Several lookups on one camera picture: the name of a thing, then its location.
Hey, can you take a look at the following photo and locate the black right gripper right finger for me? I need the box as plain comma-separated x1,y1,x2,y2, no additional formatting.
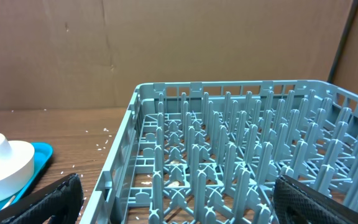
273,175,358,224

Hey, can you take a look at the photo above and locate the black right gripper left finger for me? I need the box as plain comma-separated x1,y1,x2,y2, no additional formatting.
0,173,84,224

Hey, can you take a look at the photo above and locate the pale green bowl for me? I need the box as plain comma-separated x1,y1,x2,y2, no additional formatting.
0,141,35,201

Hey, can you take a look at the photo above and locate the grey dishwasher rack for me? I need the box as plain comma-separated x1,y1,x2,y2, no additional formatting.
81,80,358,223

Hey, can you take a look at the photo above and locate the wooden chopstick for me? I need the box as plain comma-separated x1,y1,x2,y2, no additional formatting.
1,195,16,210

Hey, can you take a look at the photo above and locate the teal plastic tray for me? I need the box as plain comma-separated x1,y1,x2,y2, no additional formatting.
0,142,53,210

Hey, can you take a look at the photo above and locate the black pole in background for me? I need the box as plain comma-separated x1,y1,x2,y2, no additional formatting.
327,0,358,83

